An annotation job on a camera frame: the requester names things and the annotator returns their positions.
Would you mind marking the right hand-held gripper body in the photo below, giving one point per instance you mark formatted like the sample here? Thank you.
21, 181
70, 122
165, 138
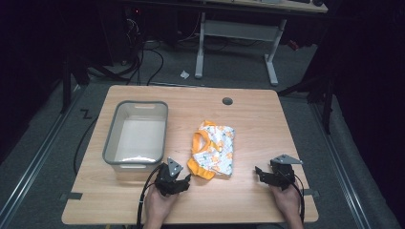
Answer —
281, 175

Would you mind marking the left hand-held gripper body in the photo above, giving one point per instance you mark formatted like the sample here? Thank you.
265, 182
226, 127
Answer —
167, 183

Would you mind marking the orange white printed baby garment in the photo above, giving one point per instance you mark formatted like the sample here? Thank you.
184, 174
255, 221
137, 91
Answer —
216, 149

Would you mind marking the white plastic basin grey rim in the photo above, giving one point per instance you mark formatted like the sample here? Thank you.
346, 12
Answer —
140, 140

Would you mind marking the person's left hand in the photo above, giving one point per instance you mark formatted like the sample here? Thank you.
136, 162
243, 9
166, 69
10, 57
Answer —
157, 205

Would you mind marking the person's right hand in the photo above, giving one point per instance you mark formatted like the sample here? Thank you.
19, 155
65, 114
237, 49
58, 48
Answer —
289, 200

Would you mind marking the grey tape strip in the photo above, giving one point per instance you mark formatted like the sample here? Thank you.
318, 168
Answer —
71, 196
312, 192

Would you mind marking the round grey table grommet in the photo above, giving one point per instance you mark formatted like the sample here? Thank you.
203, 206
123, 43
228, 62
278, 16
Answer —
227, 101

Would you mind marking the black metal stand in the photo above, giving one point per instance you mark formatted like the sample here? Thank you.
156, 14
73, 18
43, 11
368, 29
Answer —
66, 92
327, 111

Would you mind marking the crumpled white paper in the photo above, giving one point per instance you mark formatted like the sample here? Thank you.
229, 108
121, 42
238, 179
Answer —
184, 74

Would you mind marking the small red object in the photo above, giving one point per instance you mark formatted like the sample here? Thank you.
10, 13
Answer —
293, 45

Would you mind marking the metal floor rail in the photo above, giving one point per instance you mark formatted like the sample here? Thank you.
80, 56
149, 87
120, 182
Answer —
31, 167
344, 178

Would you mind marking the white frame wooden desk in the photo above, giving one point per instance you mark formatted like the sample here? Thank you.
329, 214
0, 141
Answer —
238, 30

